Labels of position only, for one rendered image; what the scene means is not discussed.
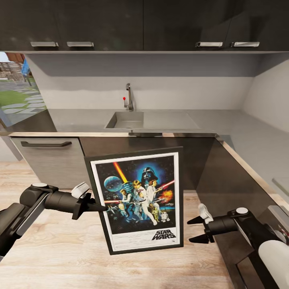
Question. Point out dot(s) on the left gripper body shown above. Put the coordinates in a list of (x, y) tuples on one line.
[(70, 204)]

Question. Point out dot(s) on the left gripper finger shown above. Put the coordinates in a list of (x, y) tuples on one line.
[(91, 199), (93, 207)]

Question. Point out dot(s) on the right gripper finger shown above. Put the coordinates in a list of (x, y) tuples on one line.
[(200, 239), (196, 220)]

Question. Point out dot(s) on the poster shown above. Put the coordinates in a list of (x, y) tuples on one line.
[(143, 191)]

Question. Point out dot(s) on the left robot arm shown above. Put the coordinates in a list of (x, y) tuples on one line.
[(17, 219)]

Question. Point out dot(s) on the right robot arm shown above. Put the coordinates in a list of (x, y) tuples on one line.
[(271, 249)]

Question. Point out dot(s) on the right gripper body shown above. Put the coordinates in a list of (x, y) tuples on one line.
[(215, 227)]

